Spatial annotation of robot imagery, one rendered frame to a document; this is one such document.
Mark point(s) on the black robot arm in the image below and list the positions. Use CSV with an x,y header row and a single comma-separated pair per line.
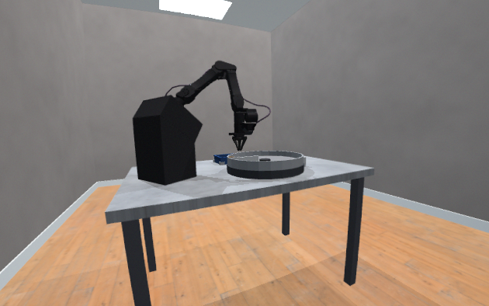
x,y
218,71

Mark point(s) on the blue open crate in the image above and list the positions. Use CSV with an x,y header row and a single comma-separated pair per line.
x,y
221,158

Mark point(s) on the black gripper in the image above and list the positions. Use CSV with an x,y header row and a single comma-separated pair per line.
x,y
238,137

